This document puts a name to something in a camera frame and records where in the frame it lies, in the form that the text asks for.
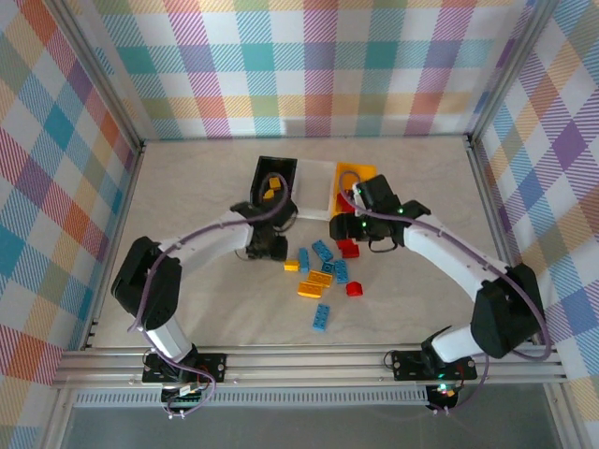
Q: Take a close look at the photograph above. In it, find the white plastic bin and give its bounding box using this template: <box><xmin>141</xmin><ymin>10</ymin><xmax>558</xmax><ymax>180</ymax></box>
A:
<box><xmin>292</xmin><ymin>158</ymin><xmax>339</xmax><ymax>222</ymax></box>

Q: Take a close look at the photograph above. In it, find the yellow plastic bin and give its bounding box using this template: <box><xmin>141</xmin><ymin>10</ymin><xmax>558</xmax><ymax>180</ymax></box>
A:
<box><xmin>327</xmin><ymin>161</ymin><xmax>379</xmax><ymax>221</ymax></box>

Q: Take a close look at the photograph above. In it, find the black plastic bin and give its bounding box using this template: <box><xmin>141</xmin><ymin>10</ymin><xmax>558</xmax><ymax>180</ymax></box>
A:
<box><xmin>250</xmin><ymin>155</ymin><xmax>300</xmax><ymax>210</ymax></box>

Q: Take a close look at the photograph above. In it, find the green controller board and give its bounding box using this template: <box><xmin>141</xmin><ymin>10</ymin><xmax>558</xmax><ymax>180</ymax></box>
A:
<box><xmin>161</xmin><ymin>382</ymin><xmax>211</xmax><ymax>407</ymax></box>

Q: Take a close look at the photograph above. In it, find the controller board with lights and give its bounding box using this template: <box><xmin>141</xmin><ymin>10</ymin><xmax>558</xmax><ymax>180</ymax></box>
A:
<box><xmin>426</xmin><ymin>382</ymin><xmax>462</xmax><ymax>409</ymax></box>

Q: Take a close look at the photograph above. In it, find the aluminium side rail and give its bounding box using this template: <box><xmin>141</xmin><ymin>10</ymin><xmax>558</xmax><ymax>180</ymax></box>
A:
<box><xmin>465</xmin><ymin>134</ymin><xmax>558</xmax><ymax>347</ymax></box>
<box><xmin>80</xmin><ymin>139</ymin><xmax>147</xmax><ymax>351</ymax></box>

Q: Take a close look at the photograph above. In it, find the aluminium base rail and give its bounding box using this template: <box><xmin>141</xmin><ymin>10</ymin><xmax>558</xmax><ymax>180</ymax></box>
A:
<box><xmin>51</xmin><ymin>344</ymin><xmax>570</xmax><ymax>390</ymax></box>

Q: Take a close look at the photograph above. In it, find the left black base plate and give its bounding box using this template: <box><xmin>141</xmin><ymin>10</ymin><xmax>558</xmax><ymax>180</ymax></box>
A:
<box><xmin>141</xmin><ymin>351</ymin><xmax>228</xmax><ymax>385</ymax></box>

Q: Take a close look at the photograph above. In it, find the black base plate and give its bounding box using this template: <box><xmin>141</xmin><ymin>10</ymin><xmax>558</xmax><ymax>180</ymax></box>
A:
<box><xmin>390</xmin><ymin>349</ymin><xmax>478</xmax><ymax>382</ymax></box>
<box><xmin>141</xmin><ymin>351</ymin><xmax>228</xmax><ymax>385</ymax></box>

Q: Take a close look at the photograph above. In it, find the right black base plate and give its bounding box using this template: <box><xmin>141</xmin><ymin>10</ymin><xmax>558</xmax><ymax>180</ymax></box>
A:
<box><xmin>390</xmin><ymin>349</ymin><xmax>478</xmax><ymax>382</ymax></box>

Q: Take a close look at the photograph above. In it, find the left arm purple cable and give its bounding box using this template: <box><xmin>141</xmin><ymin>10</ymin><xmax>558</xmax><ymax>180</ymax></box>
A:
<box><xmin>127</xmin><ymin>171</ymin><xmax>300</xmax><ymax>420</ymax></box>

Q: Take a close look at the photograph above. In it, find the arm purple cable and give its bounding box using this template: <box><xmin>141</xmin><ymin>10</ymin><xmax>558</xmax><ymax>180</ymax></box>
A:
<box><xmin>127</xmin><ymin>171</ymin><xmax>300</xmax><ymax>420</ymax></box>
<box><xmin>339</xmin><ymin>170</ymin><xmax>552</xmax><ymax>417</ymax></box>

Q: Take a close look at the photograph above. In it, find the grey slotted cable duct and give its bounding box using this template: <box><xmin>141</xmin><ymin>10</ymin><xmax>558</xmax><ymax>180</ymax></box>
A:
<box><xmin>74</xmin><ymin>390</ymin><xmax>431</xmax><ymax>408</ymax></box>

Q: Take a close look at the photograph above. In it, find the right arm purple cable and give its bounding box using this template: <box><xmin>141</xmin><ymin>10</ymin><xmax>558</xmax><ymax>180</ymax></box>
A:
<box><xmin>339</xmin><ymin>170</ymin><xmax>552</xmax><ymax>417</ymax></box>

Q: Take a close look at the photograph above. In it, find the aluminium frame post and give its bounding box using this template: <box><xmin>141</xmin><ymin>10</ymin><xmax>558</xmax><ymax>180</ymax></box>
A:
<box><xmin>466</xmin><ymin>0</ymin><xmax>562</xmax><ymax>144</ymax></box>
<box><xmin>54</xmin><ymin>0</ymin><xmax>145</xmax><ymax>152</ymax></box>

